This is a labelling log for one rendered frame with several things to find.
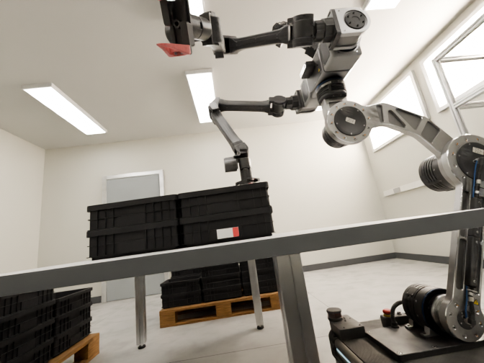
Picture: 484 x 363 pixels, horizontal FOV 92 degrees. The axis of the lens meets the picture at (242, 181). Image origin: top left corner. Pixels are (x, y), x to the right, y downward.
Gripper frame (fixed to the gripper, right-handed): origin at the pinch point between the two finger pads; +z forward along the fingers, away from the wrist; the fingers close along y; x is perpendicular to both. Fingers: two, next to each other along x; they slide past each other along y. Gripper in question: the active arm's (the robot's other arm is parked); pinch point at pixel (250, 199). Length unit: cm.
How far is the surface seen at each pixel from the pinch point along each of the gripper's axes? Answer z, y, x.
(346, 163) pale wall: -97, -61, 379
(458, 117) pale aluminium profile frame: -55, 89, 171
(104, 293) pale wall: 72, -379, 61
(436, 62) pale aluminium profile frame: -108, 89, 170
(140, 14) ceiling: -191, -95, -1
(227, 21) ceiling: -191, -48, 63
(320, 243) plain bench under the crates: 20, 43, -30
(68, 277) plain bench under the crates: 20, 4, -68
